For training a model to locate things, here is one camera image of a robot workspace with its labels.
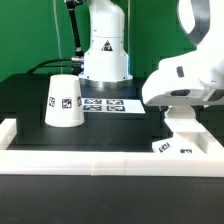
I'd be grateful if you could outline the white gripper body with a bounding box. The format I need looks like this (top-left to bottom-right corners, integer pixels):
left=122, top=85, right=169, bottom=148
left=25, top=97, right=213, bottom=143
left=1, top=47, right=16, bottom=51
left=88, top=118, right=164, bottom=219
left=142, top=54, right=224, bottom=106

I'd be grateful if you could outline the white lamp base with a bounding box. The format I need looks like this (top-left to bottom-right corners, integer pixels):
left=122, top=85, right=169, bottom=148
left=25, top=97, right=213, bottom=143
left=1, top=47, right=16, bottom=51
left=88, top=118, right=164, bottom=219
left=152, top=106, right=208, bottom=154

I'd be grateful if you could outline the white lamp shade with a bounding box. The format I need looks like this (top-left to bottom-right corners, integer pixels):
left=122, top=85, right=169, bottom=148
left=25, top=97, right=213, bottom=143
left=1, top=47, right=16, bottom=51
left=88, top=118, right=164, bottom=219
left=45, top=74, right=84, bottom=127

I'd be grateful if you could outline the white marker sheet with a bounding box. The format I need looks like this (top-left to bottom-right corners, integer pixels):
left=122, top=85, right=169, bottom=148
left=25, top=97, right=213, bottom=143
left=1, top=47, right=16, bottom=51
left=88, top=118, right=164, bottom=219
left=82, top=98, right=145, bottom=114

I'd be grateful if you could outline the white U-shaped fence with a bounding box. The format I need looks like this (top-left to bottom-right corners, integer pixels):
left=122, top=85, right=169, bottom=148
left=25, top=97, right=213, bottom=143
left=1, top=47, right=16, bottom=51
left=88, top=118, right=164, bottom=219
left=0, top=119, right=224, bottom=177

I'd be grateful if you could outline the black cable bundle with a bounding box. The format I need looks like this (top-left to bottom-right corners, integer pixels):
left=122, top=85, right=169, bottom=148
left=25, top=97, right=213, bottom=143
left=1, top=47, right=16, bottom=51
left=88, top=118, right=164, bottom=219
left=27, top=0, right=85, bottom=76

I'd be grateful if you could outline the thin white cable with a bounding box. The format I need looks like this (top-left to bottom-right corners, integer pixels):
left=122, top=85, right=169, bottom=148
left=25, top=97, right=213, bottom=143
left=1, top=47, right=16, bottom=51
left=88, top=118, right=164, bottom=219
left=52, top=0, right=64, bottom=76

